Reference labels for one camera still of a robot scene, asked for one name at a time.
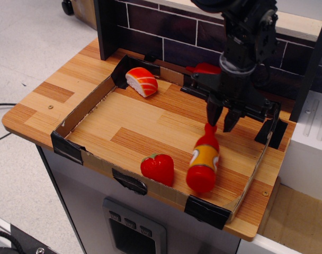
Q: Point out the red hot sauce bottle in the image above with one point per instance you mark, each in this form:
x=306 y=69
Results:
x=201 y=175

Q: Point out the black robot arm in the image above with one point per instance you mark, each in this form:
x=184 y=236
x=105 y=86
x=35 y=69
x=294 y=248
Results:
x=250 y=41

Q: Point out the grey oven control panel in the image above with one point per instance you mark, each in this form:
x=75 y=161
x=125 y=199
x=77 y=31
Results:
x=132 y=232

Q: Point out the salmon sushi toy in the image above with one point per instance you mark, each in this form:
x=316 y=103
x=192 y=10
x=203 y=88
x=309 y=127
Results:
x=142 y=81

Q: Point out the black caster wheel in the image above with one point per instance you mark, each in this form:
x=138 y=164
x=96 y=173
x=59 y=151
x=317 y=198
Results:
x=67 y=7

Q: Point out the cardboard fence with black tape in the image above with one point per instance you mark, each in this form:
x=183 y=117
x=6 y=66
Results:
x=139 y=128

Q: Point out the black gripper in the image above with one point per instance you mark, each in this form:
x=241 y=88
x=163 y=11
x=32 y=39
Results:
x=236 y=94

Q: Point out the red toy strawberry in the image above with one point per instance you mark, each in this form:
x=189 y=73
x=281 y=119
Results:
x=158 y=167

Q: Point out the black vertical post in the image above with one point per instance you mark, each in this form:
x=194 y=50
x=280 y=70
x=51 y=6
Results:
x=308 y=79

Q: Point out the red ketchup bottle lying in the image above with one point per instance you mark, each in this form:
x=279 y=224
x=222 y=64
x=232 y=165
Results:
x=205 y=68

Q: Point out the white counter block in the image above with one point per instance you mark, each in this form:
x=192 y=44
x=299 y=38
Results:
x=301 y=169

